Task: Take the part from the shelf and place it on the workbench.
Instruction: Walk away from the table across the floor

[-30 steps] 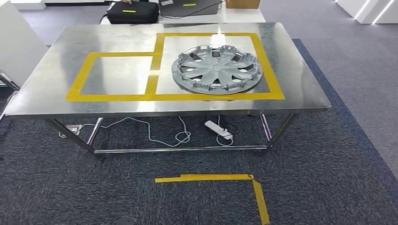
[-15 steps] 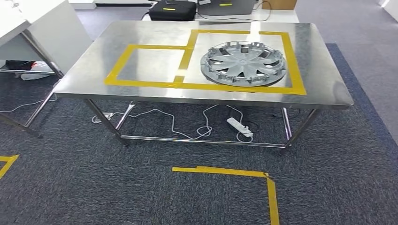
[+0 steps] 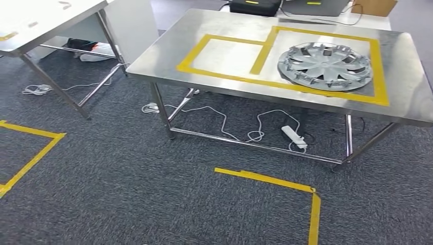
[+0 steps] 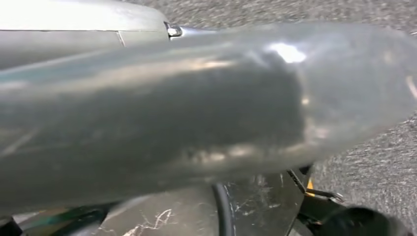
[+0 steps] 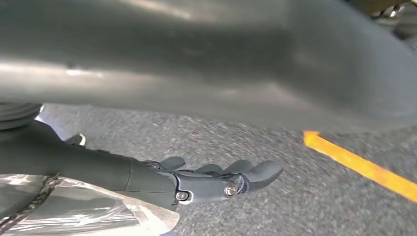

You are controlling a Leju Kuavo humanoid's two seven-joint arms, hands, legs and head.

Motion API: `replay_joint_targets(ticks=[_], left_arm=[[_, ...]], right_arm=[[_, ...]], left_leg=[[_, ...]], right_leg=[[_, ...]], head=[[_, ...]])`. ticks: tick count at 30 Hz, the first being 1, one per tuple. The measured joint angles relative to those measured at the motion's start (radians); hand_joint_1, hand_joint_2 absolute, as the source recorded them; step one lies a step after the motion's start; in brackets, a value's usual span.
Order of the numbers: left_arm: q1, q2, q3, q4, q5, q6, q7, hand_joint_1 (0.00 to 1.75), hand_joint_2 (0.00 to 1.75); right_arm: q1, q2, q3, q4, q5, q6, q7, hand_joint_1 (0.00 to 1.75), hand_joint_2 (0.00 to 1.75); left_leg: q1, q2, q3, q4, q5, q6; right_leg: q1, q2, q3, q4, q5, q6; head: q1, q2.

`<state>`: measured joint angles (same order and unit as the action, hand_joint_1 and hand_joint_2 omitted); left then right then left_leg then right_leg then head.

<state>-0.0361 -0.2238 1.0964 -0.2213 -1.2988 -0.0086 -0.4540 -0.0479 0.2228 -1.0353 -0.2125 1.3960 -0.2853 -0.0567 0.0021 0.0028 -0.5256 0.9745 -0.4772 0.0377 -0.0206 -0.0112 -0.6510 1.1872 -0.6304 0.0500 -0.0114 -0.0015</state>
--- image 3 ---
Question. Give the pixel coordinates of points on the white power strip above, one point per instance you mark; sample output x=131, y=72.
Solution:
x=293, y=136

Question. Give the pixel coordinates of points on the grey laptop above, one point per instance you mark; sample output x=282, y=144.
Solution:
x=318, y=10

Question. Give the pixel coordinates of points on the yellow floor tape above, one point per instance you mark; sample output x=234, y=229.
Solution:
x=314, y=219
x=30, y=130

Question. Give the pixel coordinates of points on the silver plastic wheel hubcap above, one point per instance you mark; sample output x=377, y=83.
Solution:
x=324, y=66

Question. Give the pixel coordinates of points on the white cabinet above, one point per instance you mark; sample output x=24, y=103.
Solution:
x=135, y=20

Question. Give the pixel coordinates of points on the brown cardboard box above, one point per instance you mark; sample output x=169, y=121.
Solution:
x=372, y=6

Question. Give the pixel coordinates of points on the steel workbench table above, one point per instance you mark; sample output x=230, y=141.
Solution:
x=236, y=20

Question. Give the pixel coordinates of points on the steel side table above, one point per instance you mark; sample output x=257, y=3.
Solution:
x=34, y=17

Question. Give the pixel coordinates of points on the dark bag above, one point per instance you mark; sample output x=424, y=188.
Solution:
x=79, y=44

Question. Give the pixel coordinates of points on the white plastic bag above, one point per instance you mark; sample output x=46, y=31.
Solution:
x=98, y=55

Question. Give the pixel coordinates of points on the yellow tape on side table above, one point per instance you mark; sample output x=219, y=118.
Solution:
x=8, y=36

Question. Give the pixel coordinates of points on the black zip case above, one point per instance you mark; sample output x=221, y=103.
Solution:
x=253, y=8

